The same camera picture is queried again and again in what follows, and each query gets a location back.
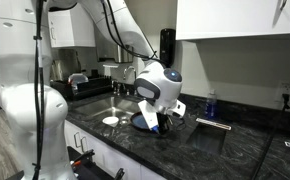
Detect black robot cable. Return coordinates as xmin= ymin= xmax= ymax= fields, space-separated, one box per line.
xmin=31 ymin=0 xmax=47 ymax=180

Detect chrome faucet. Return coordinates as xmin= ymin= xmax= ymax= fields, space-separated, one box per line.
xmin=122 ymin=65 xmax=138 ymax=82

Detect clear plastic container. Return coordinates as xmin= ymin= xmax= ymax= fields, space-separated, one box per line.
xmin=67 ymin=72 xmax=90 ymax=92

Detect steel paper towel dispenser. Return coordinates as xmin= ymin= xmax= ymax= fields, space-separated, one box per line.
xmin=96 ymin=33 xmax=135 ymax=64

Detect small blue spray bottle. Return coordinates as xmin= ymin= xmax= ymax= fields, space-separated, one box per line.
xmin=204 ymin=89 xmax=219 ymax=120

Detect long white label strip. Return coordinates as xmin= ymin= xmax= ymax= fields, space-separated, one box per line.
xmin=195 ymin=117 xmax=233 ymax=131

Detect blue plate with orange rim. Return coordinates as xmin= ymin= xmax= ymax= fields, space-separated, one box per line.
xmin=129 ymin=111 xmax=159 ymax=131

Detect white wall outlet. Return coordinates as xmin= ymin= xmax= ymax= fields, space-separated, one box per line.
xmin=276 ymin=79 xmax=290 ymax=103

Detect white upper cabinet with handle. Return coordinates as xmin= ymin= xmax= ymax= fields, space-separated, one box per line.
xmin=48 ymin=3 xmax=97 ymax=49

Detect stainless steel sink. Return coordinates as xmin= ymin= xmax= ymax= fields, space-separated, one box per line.
xmin=72 ymin=94 xmax=143 ymax=128

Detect white lower cabinets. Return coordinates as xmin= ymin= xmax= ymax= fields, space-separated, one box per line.
xmin=64 ymin=119 xmax=169 ymax=180

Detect black power plug cable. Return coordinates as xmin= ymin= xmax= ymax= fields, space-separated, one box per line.
xmin=251 ymin=93 xmax=290 ymax=180

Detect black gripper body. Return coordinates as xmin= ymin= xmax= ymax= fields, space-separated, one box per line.
xmin=156 ymin=113 xmax=174 ymax=135

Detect black wall soap dispenser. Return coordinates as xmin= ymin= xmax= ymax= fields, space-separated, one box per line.
xmin=159 ymin=28 xmax=177 ymax=69

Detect small white bowl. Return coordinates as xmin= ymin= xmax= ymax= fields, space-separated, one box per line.
xmin=102 ymin=115 xmax=120 ymax=128

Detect black cart with tools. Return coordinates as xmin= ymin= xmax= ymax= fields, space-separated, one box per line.
xmin=66 ymin=145 xmax=126 ymax=180

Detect large white upper cabinet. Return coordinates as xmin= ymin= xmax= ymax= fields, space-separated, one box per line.
xmin=175 ymin=0 xmax=290 ymax=42

